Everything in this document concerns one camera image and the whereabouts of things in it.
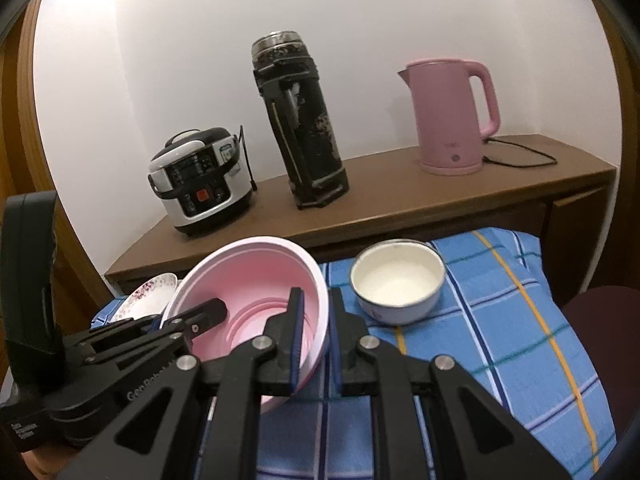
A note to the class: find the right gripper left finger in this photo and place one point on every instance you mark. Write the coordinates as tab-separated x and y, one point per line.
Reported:
200	420

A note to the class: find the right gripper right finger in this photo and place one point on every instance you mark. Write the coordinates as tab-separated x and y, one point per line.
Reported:
430	419

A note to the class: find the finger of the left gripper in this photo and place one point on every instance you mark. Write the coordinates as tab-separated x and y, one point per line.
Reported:
110	336
190	324

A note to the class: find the large floral rim plate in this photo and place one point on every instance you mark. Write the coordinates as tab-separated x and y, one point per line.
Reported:
150	298

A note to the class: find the pink plastic bowl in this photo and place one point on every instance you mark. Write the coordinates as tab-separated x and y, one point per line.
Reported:
254	277

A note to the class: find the white enamel bowl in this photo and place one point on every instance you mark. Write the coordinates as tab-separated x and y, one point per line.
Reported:
398	282

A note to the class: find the person left hand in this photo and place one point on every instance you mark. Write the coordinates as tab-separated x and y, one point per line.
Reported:
47	462

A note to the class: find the white black rice cooker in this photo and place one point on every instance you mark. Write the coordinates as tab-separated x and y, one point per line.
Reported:
203	179

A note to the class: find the dark red chair seat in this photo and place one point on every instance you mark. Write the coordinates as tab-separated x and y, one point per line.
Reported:
606	321

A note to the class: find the wooden door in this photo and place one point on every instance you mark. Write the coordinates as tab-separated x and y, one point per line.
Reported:
30	159

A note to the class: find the brown wooden sideboard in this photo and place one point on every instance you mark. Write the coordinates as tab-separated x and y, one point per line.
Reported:
536	185

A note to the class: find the black thermos flask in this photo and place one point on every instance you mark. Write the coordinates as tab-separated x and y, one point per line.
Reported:
288	81

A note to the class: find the pink electric kettle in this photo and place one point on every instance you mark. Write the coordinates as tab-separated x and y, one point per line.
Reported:
450	135

